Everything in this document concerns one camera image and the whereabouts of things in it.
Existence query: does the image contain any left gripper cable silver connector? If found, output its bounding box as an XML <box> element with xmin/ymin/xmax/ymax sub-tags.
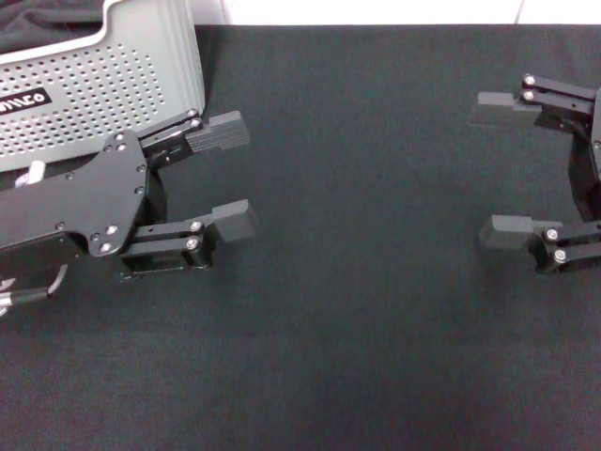
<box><xmin>0</xmin><ymin>262</ymin><xmax>69</xmax><ymax>317</ymax></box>

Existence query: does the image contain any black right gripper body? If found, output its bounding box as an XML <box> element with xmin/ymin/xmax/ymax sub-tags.
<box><xmin>565</xmin><ymin>86</ymin><xmax>601</xmax><ymax>226</ymax></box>

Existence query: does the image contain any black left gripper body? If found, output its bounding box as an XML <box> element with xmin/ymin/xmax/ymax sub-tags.
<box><xmin>0</xmin><ymin>132</ymin><xmax>169</xmax><ymax>293</ymax></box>

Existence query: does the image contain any grey perforated storage box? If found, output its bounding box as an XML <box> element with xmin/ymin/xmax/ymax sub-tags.
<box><xmin>0</xmin><ymin>0</ymin><xmax>206</xmax><ymax>176</ymax></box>

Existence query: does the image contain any dark crumpled cloth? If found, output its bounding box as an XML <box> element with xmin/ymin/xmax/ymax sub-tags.
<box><xmin>0</xmin><ymin>0</ymin><xmax>105</xmax><ymax>55</ymax></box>

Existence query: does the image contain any black tablecloth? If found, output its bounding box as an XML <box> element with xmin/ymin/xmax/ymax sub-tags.
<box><xmin>0</xmin><ymin>23</ymin><xmax>601</xmax><ymax>451</ymax></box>

